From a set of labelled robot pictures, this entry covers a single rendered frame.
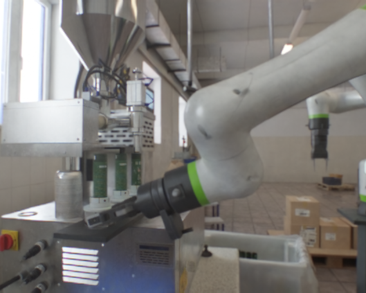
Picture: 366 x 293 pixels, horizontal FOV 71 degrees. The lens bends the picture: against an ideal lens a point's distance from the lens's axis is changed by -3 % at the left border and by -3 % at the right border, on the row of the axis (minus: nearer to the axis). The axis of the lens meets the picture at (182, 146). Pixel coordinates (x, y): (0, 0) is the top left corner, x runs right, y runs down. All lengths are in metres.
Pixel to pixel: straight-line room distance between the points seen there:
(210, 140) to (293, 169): 10.80
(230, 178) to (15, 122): 0.62
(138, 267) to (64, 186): 0.28
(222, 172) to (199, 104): 0.13
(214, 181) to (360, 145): 11.50
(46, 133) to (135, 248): 0.38
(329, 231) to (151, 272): 2.81
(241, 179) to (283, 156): 10.64
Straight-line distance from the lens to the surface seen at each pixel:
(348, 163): 11.77
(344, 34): 0.53
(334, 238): 3.37
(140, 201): 0.55
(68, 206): 0.76
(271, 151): 11.06
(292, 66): 0.48
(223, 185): 0.50
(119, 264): 0.70
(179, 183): 0.51
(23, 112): 0.84
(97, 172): 0.60
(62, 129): 0.76
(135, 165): 0.80
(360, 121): 12.01
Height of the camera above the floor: 1.20
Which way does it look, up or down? 1 degrees up
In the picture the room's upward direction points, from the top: straight up
